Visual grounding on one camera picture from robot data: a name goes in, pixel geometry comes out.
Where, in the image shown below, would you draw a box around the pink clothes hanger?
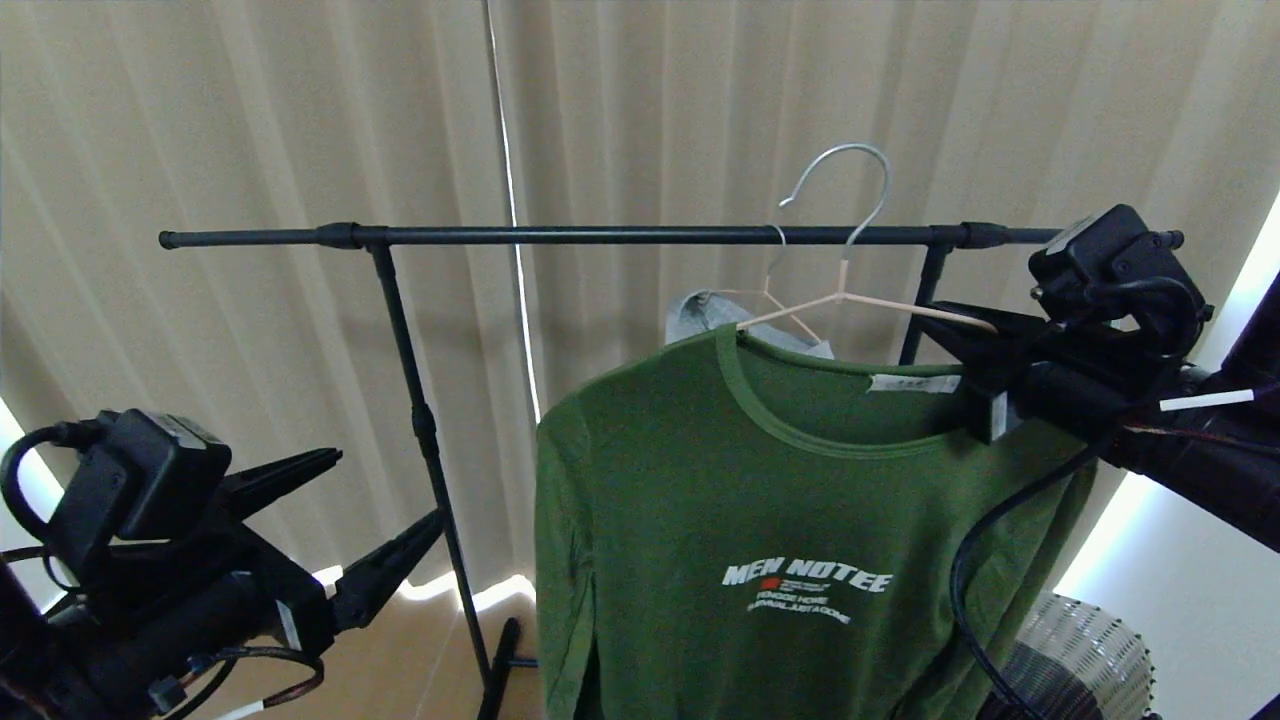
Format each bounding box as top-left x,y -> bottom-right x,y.
700,225 -> 823,343
735,143 -> 1001,336

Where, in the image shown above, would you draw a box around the green garment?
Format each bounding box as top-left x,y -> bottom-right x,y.
533,322 -> 1099,720

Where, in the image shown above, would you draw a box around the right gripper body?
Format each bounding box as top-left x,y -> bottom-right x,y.
963,360 -> 1138,446

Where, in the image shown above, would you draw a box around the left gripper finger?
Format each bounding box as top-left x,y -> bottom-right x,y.
330,508 -> 448,633
215,448 -> 343,521

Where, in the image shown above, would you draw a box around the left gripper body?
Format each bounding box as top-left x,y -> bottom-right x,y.
55,515 -> 336,701

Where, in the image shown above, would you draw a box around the black clothes rack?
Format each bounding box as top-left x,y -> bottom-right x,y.
158,220 -> 1186,720

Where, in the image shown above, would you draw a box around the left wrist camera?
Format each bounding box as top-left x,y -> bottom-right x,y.
45,408 -> 233,581

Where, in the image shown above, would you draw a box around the black cable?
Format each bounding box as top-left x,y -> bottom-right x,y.
0,420 -> 111,546
950,275 -> 1206,720

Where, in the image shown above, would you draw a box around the pale grey shorts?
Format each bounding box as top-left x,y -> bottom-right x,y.
665,290 -> 836,361

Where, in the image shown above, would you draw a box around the beige curtain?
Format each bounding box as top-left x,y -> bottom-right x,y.
0,0 -> 1280,611

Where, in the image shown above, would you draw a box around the white laundry basket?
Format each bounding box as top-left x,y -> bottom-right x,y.
985,593 -> 1159,720

